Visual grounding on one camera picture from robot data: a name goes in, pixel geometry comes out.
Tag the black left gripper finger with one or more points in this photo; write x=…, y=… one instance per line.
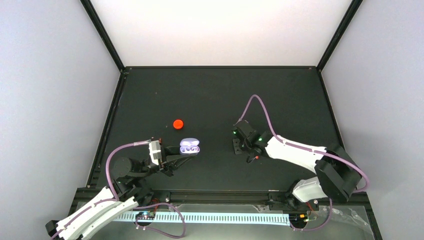
x=173, y=162
x=172, y=150

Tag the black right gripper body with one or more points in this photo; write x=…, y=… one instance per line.
x=239, y=149

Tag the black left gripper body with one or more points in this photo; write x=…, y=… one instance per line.
x=164, y=167

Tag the lavender earbud charging case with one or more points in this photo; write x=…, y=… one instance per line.
x=189, y=143

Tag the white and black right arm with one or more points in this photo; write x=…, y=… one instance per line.
x=336, y=175

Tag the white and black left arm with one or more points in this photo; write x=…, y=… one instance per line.
x=126, y=190

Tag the orange round bottle cap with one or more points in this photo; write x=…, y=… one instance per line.
x=178, y=124

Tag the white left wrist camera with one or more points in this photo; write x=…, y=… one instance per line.
x=155, y=153

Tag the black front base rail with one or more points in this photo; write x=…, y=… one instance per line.
x=276, y=200

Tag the light blue slotted cable duct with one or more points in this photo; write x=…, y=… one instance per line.
x=278, y=219

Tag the black left rear frame post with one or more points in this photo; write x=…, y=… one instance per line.
x=102, y=32

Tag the black frame post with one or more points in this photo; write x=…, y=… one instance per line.
x=338, y=34
x=102, y=32

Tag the black right rear frame post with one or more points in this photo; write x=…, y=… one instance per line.
x=338, y=34

